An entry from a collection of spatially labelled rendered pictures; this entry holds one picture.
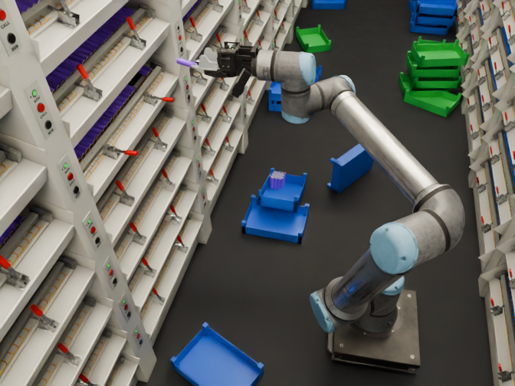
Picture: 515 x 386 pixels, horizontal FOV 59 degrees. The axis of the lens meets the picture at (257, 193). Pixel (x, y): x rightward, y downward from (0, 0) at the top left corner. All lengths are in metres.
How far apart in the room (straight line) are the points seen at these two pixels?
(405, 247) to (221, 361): 1.07
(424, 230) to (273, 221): 1.32
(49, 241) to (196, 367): 0.97
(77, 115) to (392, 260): 0.82
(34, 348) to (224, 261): 1.15
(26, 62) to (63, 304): 0.61
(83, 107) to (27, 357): 0.60
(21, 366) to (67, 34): 0.75
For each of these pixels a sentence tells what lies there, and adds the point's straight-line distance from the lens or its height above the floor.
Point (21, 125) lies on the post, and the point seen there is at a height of 1.23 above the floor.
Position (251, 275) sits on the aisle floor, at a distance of 2.15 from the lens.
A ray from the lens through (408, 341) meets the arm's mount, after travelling 1.90.
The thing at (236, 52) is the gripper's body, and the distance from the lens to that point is 1.42.
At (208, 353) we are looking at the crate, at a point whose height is 0.00.
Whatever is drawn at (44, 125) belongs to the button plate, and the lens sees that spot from 1.05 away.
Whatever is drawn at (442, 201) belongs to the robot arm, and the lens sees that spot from 1.20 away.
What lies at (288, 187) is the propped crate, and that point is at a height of 0.02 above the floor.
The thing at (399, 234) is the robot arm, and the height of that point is 0.95.
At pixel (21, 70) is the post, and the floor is 1.33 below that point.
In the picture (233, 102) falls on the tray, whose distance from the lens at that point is 2.51.
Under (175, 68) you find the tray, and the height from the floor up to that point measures 0.96.
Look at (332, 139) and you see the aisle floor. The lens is 2.86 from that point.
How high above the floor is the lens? 1.76
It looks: 45 degrees down
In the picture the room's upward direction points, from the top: 2 degrees counter-clockwise
